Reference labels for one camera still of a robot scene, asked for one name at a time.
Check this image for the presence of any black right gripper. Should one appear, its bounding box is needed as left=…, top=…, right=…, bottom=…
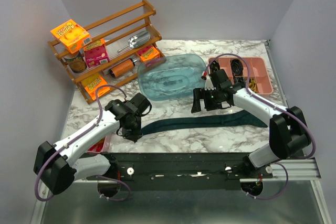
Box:
left=191, top=87, right=222, bottom=113

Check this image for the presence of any dark green necktie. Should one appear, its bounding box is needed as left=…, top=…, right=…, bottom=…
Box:
left=142, top=110, right=268, bottom=135

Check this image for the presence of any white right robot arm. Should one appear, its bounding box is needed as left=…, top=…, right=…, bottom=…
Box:
left=191, top=69, right=313, bottom=178

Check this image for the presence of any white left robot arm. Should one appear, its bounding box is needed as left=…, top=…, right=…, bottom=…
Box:
left=33, top=93, right=152, bottom=199

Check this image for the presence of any rolled dark patterned tie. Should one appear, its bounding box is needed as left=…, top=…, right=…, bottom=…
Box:
left=209, top=61, right=221, bottom=73

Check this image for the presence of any clear blue plastic tub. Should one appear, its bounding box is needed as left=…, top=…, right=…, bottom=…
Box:
left=137, top=54, right=205, bottom=101

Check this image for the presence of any pink narrow bin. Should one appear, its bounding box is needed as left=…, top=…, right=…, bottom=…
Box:
left=87, top=134, right=112, bottom=154

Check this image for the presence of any rolled blue striped tie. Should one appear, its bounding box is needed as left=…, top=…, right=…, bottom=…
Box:
left=234, top=77, right=247, bottom=85

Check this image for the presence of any rolled black tie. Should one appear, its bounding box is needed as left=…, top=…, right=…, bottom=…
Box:
left=230, top=59, right=244, bottom=76

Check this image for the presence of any rolled yellow tie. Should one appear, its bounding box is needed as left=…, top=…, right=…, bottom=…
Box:
left=248, top=78, right=259, bottom=93

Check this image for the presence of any pink divided organizer tray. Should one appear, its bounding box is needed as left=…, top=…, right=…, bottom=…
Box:
left=215, top=56, right=273, bottom=95

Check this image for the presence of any brown cylinder bottle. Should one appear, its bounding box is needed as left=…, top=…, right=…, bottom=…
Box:
left=109, top=58, right=136, bottom=78

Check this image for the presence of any orange sponge box right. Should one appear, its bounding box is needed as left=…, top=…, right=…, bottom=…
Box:
left=136, top=45, right=160, bottom=62

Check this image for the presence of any orange sponge box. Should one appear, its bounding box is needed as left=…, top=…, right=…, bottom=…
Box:
left=136, top=45, right=160, bottom=62
left=81, top=73, right=107, bottom=100

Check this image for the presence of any orange sponge box bottom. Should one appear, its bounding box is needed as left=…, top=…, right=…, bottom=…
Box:
left=81, top=73, right=107, bottom=100

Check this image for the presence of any metal scoop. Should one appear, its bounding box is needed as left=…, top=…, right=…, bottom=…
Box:
left=117, top=30, right=151, bottom=53

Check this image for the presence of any food can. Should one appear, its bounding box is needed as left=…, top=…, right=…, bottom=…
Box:
left=64, top=51, right=87, bottom=73

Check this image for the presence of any pink Scrub Mommy box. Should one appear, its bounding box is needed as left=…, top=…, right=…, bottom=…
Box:
left=83, top=38, right=110, bottom=68

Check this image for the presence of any wooden three-tier rack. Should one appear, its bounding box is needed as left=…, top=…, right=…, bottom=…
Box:
left=48, top=0, right=164, bottom=104

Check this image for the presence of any orange Scrub Daddy box top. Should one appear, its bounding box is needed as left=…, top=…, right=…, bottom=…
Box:
left=50, top=19, right=92, bottom=54

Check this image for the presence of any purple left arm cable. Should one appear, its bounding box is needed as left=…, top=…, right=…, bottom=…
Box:
left=34, top=84, right=132, bottom=202

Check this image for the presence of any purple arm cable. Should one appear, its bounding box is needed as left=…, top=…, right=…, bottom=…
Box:
left=201, top=53, right=316, bottom=200
left=34, top=84, right=132, bottom=202

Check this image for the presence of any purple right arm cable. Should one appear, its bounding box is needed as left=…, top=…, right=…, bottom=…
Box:
left=201, top=53, right=316, bottom=200

